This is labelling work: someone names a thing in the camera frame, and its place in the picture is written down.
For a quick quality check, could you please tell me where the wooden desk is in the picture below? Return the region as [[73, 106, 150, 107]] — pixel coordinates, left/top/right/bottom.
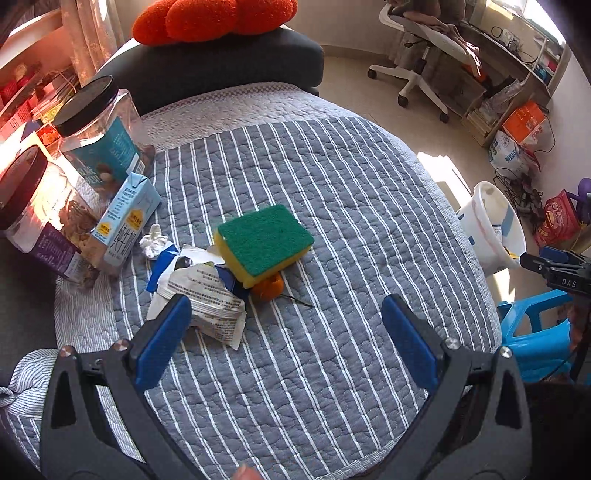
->
[[461, 17, 567, 147]]

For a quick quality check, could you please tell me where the dark grey seat cushion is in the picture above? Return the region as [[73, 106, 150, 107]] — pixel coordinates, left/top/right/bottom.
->
[[92, 25, 325, 117]]

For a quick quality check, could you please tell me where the red snack bag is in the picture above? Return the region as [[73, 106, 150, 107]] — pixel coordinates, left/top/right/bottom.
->
[[534, 189, 583, 248]]

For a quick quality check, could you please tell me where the white shelf unit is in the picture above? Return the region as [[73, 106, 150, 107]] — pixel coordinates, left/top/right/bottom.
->
[[0, 8, 94, 149]]

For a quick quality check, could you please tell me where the plastic jar with teal label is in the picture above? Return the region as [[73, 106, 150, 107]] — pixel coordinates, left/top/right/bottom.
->
[[52, 76, 157, 198]]

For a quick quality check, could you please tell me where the patterned curtain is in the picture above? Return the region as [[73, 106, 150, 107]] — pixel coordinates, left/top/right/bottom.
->
[[68, 0, 126, 87]]

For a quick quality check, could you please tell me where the pink cloth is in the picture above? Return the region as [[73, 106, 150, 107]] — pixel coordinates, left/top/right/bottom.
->
[[428, 17, 484, 71]]

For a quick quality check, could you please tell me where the small orange fruit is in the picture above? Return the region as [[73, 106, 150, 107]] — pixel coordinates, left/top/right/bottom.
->
[[251, 272, 284, 302]]

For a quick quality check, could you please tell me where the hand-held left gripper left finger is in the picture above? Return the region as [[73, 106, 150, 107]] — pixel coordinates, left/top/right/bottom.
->
[[41, 294, 204, 480]]

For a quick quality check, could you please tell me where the red pumpkin cushion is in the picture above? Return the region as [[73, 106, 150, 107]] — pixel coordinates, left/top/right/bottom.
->
[[132, 0, 299, 46]]

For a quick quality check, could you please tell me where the white printed bag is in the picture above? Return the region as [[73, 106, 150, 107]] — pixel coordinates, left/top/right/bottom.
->
[[488, 130, 532, 176]]

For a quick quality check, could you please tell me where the green and yellow sponge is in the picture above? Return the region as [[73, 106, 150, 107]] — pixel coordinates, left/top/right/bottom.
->
[[213, 204, 316, 289]]

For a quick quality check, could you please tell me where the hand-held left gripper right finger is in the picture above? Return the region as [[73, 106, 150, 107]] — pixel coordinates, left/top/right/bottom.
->
[[369, 294, 534, 480]]

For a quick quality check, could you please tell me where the thin black stick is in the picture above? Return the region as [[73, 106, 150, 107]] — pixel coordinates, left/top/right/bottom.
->
[[276, 292, 315, 308]]

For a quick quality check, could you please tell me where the white wrapper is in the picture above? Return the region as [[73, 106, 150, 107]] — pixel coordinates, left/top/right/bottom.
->
[[148, 246, 248, 350]]

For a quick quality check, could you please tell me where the tangle of black cables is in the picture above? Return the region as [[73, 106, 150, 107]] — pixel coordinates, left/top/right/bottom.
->
[[493, 165, 546, 214]]

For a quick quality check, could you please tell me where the orange cardboard box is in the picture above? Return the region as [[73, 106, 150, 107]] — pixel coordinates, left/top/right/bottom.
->
[[502, 101, 548, 149]]

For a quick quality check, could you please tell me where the blue plastic stool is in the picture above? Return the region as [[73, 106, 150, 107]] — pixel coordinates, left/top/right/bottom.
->
[[496, 289, 579, 382]]

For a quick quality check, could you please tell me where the white dotted trash bin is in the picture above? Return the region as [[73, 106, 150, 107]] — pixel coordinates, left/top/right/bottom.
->
[[455, 180, 527, 278]]

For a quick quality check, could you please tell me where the plastic jar with purple label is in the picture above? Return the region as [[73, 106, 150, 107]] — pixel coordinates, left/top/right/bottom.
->
[[0, 145, 100, 290]]

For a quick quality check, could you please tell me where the brown clothes heap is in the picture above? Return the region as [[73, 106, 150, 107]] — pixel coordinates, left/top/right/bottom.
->
[[405, 0, 463, 25]]

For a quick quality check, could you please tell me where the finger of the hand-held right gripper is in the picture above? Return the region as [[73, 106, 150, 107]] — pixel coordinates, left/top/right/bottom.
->
[[519, 252, 557, 279], [539, 246, 583, 265]]

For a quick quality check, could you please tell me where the small white crumpled tissue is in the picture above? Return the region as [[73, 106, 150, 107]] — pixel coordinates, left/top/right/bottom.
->
[[140, 223, 170, 256]]

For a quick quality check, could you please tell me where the light blue milk carton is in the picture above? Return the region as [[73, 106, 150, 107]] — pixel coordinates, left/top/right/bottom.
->
[[89, 171, 163, 277]]

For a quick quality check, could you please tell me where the white office chair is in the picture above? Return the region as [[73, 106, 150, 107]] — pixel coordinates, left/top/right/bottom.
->
[[368, 2, 484, 123]]

